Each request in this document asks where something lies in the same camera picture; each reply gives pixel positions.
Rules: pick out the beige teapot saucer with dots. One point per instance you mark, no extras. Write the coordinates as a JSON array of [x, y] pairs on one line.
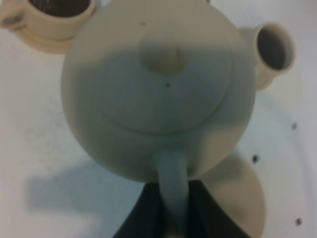
[[237, 189]]

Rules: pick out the beige teapot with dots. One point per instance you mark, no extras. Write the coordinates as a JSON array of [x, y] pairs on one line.
[[163, 90]]

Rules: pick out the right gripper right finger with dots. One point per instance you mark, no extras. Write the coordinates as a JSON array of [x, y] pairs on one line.
[[206, 219]]

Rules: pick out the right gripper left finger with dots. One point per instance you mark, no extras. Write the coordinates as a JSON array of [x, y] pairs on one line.
[[146, 219]]

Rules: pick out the near beige teacup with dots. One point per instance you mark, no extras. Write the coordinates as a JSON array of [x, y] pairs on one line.
[[51, 19]]

